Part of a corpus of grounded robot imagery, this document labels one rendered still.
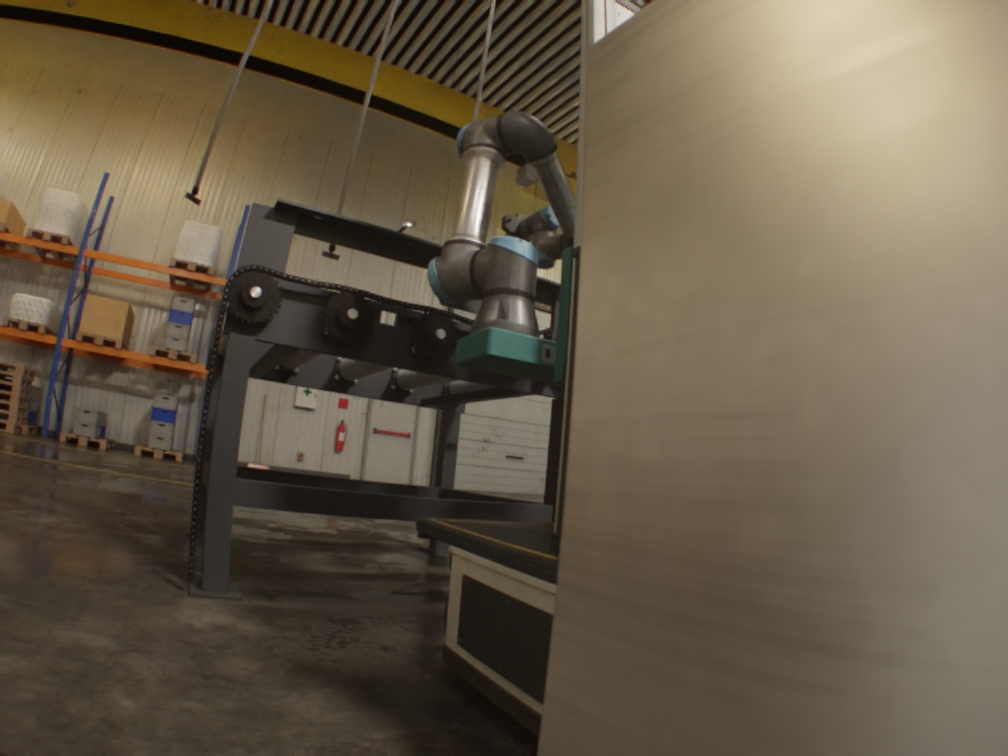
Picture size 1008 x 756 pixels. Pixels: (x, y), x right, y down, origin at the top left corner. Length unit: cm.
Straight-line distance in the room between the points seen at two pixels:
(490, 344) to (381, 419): 1024
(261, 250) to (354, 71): 754
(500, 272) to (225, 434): 88
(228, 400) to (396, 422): 990
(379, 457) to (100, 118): 932
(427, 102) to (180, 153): 537
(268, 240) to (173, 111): 1091
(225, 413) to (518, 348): 86
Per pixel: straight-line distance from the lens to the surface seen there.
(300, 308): 168
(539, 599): 81
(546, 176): 148
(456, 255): 126
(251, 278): 162
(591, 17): 157
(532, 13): 1071
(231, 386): 158
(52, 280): 1135
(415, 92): 934
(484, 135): 146
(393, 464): 1138
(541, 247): 164
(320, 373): 263
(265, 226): 173
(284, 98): 1298
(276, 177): 1196
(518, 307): 114
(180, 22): 918
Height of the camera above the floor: 44
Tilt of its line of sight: 10 degrees up
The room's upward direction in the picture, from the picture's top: 5 degrees clockwise
